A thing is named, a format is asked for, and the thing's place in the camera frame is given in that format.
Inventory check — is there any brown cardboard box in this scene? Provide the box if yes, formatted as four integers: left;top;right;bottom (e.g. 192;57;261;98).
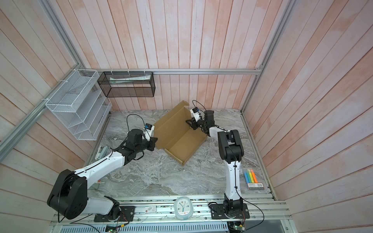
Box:
154;101;207;165

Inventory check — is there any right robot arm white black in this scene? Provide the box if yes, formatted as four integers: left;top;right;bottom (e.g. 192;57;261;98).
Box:
186;107;244;216

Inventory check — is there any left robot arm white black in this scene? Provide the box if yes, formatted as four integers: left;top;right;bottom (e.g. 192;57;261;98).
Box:
47;129;158;221

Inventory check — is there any white small stapler device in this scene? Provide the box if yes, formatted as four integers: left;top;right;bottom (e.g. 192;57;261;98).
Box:
95;146;109;161

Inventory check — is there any small white label tag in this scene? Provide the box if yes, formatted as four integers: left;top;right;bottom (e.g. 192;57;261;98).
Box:
145;205;156;213

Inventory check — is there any white paper in basket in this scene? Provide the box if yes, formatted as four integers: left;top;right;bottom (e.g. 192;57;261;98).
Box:
109;75;152;84

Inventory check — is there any white round clock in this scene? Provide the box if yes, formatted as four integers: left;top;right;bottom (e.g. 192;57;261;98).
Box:
174;196;193;220

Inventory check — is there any coloured marker pen pack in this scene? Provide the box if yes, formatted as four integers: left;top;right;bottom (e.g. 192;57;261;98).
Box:
242;168;264;190

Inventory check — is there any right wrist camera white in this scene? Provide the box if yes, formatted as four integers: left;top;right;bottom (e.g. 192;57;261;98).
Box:
190;107;202;122

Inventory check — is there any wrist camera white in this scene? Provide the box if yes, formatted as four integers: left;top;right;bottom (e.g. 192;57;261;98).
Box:
190;107;202;122
144;123;154;141

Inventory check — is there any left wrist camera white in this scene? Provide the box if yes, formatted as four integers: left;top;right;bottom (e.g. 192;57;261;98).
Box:
144;123;154;141

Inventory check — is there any black wire mesh basket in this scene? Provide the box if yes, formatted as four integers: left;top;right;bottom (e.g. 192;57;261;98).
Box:
98;71;156;98

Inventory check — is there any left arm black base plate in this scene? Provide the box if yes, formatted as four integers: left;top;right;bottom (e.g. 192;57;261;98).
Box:
94;206;135;222

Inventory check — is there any white wire mesh shelf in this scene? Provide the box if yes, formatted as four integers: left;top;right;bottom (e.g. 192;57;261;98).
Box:
46;70;112;141

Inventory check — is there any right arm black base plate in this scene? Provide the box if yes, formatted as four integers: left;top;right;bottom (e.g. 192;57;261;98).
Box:
208;202;250;219

